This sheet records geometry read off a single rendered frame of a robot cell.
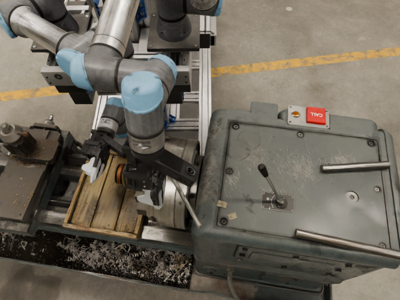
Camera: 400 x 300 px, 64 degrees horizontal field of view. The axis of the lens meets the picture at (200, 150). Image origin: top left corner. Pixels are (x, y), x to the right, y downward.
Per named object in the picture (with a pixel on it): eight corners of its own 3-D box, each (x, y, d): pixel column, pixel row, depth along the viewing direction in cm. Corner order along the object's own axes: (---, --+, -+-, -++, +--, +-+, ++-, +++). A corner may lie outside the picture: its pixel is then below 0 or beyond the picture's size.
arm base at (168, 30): (158, 18, 143) (155, -2, 134) (191, 18, 143) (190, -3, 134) (155, 42, 136) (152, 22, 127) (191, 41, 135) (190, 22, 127)
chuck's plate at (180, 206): (201, 159, 133) (198, 124, 104) (188, 236, 121) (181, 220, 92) (193, 158, 134) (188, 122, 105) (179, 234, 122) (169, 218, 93)
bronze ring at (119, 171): (144, 159, 113) (118, 156, 113) (137, 184, 108) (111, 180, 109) (148, 171, 121) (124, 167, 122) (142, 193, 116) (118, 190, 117)
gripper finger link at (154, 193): (155, 194, 79) (153, 169, 73) (162, 195, 78) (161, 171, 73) (150, 209, 75) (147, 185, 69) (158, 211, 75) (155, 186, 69)
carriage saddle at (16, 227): (75, 137, 148) (71, 130, 143) (36, 237, 126) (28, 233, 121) (15, 129, 151) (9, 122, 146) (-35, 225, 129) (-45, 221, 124)
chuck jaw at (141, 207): (164, 184, 110) (156, 215, 103) (165, 191, 114) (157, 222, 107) (133, 179, 111) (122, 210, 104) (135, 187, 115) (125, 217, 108)
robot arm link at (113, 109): (128, 108, 135) (124, 96, 127) (121, 130, 130) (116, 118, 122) (111, 106, 136) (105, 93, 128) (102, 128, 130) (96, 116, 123)
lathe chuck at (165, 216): (193, 158, 134) (187, 122, 105) (179, 234, 122) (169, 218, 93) (172, 155, 134) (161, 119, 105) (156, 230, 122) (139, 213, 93)
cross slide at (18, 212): (66, 130, 143) (62, 125, 139) (27, 224, 123) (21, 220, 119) (31, 126, 145) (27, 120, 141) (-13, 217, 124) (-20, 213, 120)
